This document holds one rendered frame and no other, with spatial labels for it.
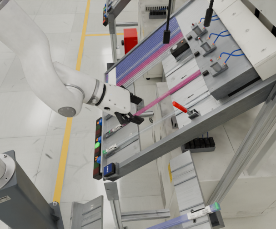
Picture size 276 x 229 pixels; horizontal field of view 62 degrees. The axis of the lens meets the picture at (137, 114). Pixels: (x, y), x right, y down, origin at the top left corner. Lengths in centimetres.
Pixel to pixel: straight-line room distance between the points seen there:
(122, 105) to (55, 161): 130
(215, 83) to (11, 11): 55
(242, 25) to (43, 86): 60
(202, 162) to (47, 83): 81
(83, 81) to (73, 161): 128
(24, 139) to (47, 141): 21
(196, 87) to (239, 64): 19
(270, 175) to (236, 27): 71
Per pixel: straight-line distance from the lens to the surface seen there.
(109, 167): 90
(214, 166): 116
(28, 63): 62
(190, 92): 85
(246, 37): 76
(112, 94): 73
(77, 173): 185
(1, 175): 112
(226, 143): 126
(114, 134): 104
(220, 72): 74
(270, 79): 72
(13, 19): 60
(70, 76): 68
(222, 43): 82
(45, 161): 198
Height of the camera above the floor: 158
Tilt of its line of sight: 48 degrees down
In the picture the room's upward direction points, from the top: straight up
